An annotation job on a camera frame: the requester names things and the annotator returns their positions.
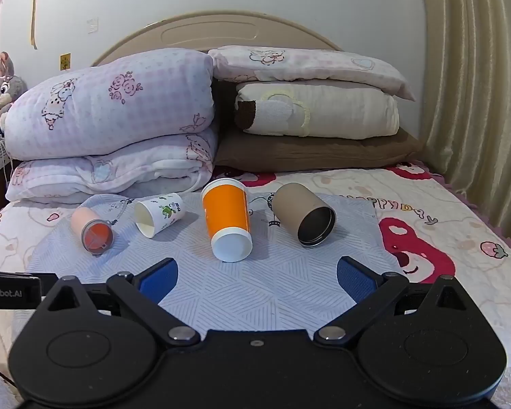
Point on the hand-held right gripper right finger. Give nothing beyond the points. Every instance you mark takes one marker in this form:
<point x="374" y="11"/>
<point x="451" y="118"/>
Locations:
<point x="356" y="280"/>

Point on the pink checked folded quilt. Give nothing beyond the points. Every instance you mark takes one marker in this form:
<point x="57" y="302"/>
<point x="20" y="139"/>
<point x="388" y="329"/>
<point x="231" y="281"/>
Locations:
<point x="110" y="102"/>
<point x="110" y="170"/>

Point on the pink white printed pillow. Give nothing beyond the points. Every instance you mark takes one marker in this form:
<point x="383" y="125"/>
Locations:
<point x="306" y="66"/>

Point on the small pink cup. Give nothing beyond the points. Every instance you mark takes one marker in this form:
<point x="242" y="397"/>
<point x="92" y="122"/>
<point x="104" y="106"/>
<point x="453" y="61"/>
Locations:
<point x="89" y="226"/>

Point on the cream pillow with brown patch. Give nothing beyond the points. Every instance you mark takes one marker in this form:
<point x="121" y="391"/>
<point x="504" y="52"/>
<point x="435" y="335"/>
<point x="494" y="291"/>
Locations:
<point x="345" y="110"/>

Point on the orange paper cup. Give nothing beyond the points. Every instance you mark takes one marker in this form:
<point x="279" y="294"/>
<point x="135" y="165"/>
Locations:
<point x="225" y="208"/>

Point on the tan tape strip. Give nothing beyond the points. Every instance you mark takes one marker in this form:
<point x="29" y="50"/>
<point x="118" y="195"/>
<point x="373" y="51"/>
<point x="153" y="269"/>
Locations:
<point x="34" y="12"/>

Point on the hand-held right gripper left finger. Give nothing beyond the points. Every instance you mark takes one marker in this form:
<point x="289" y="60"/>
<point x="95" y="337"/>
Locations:
<point x="159" y="280"/>

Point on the white paper cup green print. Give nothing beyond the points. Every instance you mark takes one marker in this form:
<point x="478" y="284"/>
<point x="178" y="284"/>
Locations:
<point x="166" y="213"/>

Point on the grey rabbit plush toy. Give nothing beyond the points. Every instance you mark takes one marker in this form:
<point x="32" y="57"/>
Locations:
<point x="6" y="87"/>

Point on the beige bed headboard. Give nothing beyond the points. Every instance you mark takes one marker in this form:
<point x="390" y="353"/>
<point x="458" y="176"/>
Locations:
<point x="221" y="30"/>

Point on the cartoon printed bedsheet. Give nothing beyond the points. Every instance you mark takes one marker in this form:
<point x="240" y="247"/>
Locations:
<point x="451" y="204"/>

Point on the beige curtain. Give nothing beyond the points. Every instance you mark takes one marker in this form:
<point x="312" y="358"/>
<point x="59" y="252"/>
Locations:
<point x="477" y="93"/>

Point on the brown paper cup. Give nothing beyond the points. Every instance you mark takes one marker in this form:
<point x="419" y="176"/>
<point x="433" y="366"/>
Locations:
<point x="296" y="206"/>

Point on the yellow wall sticker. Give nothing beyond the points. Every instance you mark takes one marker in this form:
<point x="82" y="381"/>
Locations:
<point x="65" y="61"/>

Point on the pale blue quilted mat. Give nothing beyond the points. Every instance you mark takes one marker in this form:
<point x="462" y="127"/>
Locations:
<point x="247" y="289"/>

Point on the white wall socket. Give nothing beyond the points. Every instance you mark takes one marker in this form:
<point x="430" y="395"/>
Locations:
<point x="93" y="26"/>

